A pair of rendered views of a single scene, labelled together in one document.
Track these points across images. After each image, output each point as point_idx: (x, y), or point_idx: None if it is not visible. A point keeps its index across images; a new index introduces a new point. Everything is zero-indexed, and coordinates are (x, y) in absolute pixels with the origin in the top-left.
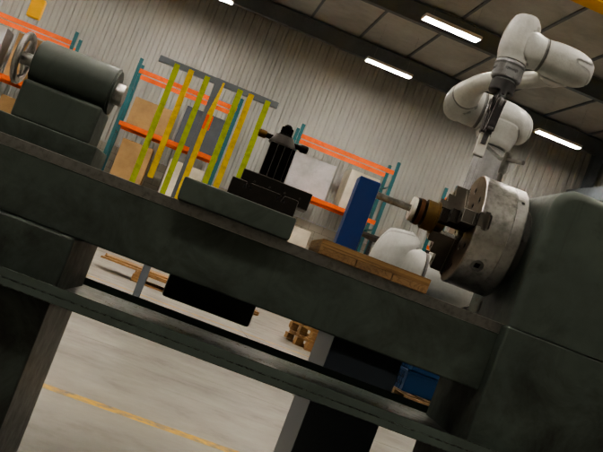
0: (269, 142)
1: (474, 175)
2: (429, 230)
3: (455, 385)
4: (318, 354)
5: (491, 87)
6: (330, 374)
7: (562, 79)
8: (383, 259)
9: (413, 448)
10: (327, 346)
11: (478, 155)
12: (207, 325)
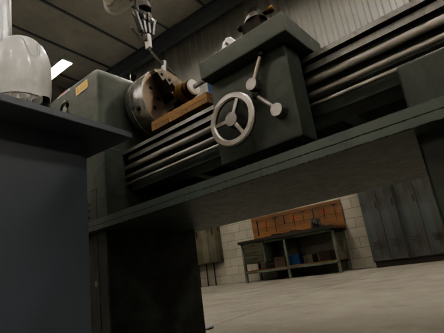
0: (263, 16)
1: (10, 2)
2: (185, 102)
3: (147, 197)
4: (48, 189)
5: (150, 7)
6: (148, 205)
7: (123, 10)
8: (51, 78)
9: (109, 254)
10: (75, 178)
11: (149, 49)
12: (246, 168)
